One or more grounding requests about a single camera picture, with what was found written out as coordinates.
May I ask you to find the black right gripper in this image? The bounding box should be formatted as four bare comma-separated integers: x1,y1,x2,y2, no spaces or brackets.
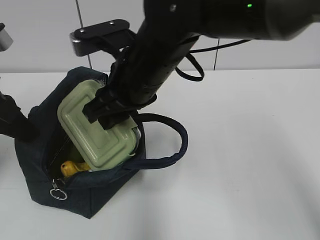
82,46,157,130

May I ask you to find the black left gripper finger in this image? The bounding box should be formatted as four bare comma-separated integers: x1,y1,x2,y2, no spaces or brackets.
0,93,39,141

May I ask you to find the green lidded glass food container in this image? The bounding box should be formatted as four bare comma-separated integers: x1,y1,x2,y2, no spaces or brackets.
57,79,141,171

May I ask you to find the yellow squash toy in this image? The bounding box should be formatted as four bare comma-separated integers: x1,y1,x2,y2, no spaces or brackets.
60,160,91,178

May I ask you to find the dark blue lunch bag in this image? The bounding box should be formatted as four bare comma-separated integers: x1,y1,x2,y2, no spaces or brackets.
14,66,188,219

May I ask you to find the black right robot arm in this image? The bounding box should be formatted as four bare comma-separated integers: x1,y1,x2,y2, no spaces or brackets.
83,0,320,126

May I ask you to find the silver zipper pull ring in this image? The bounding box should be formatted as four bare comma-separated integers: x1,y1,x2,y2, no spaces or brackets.
49,178,68,201

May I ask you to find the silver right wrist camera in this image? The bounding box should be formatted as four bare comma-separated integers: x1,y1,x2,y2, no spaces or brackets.
70,19,136,59

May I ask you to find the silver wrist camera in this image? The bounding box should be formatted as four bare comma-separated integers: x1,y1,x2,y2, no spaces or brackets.
0,22,14,52
70,19,136,59

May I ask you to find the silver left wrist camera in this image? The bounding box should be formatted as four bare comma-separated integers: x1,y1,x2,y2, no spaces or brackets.
0,22,14,52

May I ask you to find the black cable loop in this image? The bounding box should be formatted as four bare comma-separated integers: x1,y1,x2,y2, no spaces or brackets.
174,37,253,82

